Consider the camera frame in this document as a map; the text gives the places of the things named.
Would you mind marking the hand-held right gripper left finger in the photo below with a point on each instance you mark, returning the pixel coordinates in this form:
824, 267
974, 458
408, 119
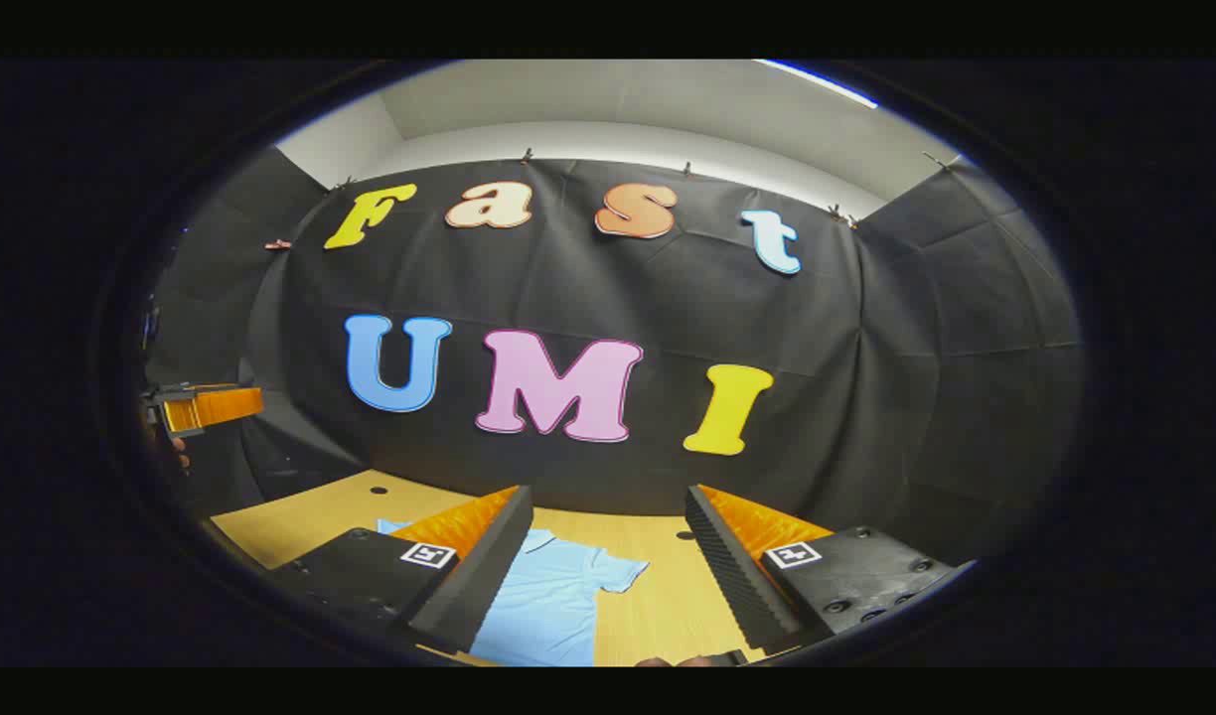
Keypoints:
489, 566

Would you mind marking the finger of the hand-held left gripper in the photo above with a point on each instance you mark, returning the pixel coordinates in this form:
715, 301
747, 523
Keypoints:
226, 407

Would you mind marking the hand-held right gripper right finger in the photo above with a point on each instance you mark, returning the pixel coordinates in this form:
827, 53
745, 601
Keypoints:
727, 566

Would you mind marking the light blue T-shirt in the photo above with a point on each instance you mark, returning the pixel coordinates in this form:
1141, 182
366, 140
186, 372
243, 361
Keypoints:
553, 606

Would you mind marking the black backdrop cloth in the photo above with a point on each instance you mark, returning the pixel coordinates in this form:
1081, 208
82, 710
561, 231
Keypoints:
866, 318

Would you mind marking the ceiling light strip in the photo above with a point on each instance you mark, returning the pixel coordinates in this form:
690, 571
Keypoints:
817, 81

